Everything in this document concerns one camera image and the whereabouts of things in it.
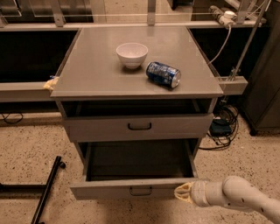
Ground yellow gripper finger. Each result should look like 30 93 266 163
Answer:
175 194 193 204
174 182 193 195

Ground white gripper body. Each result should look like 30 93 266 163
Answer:
191 180 210 207

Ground grey drawer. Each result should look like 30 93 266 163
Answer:
71 139 198 200
63 114 213 143

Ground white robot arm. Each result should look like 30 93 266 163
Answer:
174 176 280 224

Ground grey top drawer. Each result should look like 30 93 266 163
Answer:
63 114 213 143

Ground grey drawer cabinet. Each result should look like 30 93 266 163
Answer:
50 25 224 202

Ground dark blue power adapter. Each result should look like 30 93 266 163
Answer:
209 119 232 137

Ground dark grey side cabinet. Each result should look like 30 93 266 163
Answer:
240 0 280 136

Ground blue soda can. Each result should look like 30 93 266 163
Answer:
146 61 181 88

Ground black metal stand leg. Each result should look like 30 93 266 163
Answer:
0 155 67 224

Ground white ceramic bowl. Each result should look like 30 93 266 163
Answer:
115 43 149 69

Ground yellow foam piece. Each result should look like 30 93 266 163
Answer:
43 77 59 91

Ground white power strip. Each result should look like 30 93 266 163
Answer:
209 5 235 28

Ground thin metal rod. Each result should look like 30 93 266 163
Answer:
227 0 270 81

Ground black cable bundle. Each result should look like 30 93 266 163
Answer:
199 104 240 151

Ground white power cable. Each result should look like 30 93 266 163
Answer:
207 24 233 67

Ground black floor cable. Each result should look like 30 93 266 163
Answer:
0 112 25 124

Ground grey metal rail frame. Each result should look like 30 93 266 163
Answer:
0 0 268 103

